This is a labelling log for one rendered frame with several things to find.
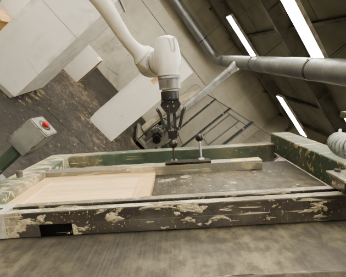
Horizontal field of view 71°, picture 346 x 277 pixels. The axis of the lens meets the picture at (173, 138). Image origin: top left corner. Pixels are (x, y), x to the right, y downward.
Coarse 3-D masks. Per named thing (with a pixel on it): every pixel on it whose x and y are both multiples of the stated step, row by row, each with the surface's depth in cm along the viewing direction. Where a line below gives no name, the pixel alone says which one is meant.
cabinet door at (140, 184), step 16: (64, 176) 106; (80, 176) 104; (96, 176) 103; (112, 176) 102; (128, 176) 100; (144, 176) 99; (32, 192) 90; (48, 192) 89; (64, 192) 88; (80, 192) 87; (96, 192) 86; (112, 192) 86; (128, 192) 85; (144, 192) 83
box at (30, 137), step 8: (32, 120) 120; (24, 128) 120; (32, 128) 120; (40, 128) 121; (48, 128) 127; (16, 136) 121; (24, 136) 121; (32, 136) 121; (40, 136) 121; (48, 136) 125; (16, 144) 122; (24, 144) 122; (32, 144) 122; (40, 144) 126; (24, 152) 123; (32, 152) 130
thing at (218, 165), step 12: (72, 168) 110; (84, 168) 109; (96, 168) 108; (108, 168) 106; (120, 168) 105; (132, 168) 105; (144, 168) 105; (156, 168) 105; (168, 168) 105; (180, 168) 105; (192, 168) 105; (204, 168) 105; (216, 168) 105; (228, 168) 105; (240, 168) 105; (252, 168) 105
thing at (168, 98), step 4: (164, 92) 96; (168, 92) 96; (172, 92) 96; (176, 92) 97; (164, 96) 97; (168, 96) 96; (172, 96) 96; (176, 96) 97; (164, 100) 98; (168, 100) 97; (172, 100) 99; (176, 100) 99; (160, 104) 100; (164, 104) 99; (168, 104) 99; (172, 104) 99; (176, 104) 99; (180, 104) 100; (164, 108) 100; (176, 108) 100; (172, 112) 100
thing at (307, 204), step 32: (224, 192) 66; (256, 192) 65; (288, 192) 64; (320, 192) 62; (0, 224) 63; (32, 224) 63; (64, 224) 62; (96, 224) 62; (128, 224) 62; (160, 224) 62; (192, 224) 62; (224, 224) 62; (256, 224) 62
